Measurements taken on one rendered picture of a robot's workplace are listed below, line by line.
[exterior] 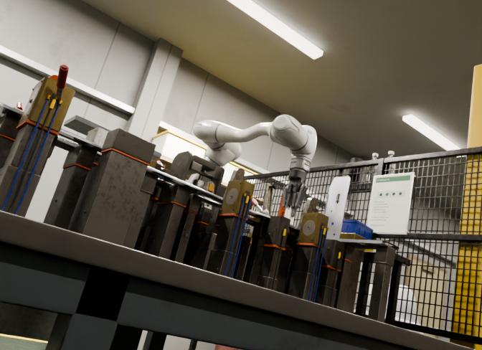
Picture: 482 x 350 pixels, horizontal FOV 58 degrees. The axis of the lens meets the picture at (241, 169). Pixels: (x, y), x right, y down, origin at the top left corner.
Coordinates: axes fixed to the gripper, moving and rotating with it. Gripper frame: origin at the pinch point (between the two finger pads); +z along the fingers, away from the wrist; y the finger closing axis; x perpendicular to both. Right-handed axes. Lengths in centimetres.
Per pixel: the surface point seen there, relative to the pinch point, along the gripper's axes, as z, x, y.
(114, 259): 38, -97, 66
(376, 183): -35, 54, 1
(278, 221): 9.0, -22.5, 19.0
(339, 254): 13.0, 6.6, 24.1
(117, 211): 25, -81, 21
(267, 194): -9.8, -2.1, -14.4
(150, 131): -116, 51, -297
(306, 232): 9.3, -9.1, 20.3
